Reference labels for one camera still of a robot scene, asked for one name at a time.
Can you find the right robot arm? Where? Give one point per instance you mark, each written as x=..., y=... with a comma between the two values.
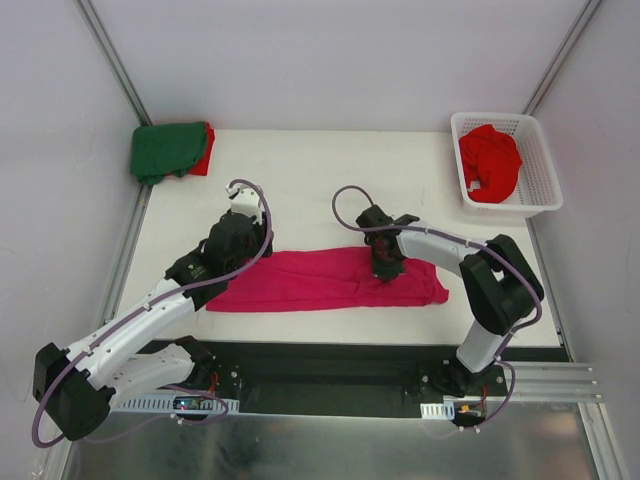
x=500, y=286

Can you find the right white cable duct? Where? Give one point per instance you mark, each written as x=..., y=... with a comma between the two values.
x=451, y=409

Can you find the right aluminium corner post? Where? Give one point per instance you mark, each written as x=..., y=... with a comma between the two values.
x=578, y=28

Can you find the white plastic laundry basket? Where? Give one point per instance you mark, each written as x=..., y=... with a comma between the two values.
x=538, y=189

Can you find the left white cable duct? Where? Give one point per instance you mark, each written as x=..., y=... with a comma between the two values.
x=166, y=403

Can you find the white cable duct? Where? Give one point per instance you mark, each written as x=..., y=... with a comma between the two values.
x=166, y=403
x=451, y=409

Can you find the pink t shirt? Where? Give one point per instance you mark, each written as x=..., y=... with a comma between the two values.
x=330, y=279

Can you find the red t shirt in basket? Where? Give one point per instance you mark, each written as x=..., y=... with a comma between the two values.
x=491, y=163

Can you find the folded red t shirt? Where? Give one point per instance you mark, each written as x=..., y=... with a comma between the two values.
x=201, y=168

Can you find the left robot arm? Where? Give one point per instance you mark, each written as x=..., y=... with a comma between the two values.
x=76, y=387

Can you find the left aluminium corner post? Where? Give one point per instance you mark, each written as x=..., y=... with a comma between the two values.
x=99, y=32

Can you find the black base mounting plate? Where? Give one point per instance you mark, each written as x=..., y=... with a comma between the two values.
x=371, y=381

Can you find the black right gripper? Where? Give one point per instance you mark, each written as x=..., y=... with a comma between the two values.
x=386, y=267

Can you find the folded green t shirt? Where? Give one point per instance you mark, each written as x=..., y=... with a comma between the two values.
x=171, y=149

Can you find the aluminium corner post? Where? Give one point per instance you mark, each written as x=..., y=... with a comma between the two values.
x=99, y=32
x=578, y=28

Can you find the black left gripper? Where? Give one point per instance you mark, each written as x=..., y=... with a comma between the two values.
x=265, y=240

